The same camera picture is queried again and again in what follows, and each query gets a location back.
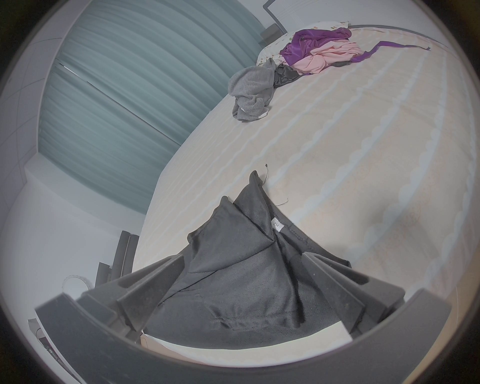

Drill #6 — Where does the dark patterned garment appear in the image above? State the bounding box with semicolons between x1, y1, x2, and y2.
274;63;301;89

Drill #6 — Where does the pink garment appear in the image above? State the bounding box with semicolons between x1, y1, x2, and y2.
292;41;364;76

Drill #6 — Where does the white printed pillow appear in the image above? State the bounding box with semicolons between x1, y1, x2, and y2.
257;20;351;66

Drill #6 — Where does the bed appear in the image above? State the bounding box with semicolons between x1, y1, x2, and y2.
135;0;479;372

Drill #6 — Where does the blue-green curtain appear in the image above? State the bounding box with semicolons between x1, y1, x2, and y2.
56;0;271;145
37;64;181;214

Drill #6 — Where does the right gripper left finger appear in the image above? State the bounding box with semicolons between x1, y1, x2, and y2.
77;253;185;334

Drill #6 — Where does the purple garment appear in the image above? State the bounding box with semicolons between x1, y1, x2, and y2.
280;28;432;66

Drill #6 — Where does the grey garment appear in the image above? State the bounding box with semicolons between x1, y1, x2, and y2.
228;58;278;122

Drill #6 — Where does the black T-shirt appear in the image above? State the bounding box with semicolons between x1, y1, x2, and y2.
142;163;353;351

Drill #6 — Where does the grey bedside table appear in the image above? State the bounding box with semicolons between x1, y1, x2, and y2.
260;23;286;47

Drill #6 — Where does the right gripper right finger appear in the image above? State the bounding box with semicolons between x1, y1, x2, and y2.
301;251;406;336

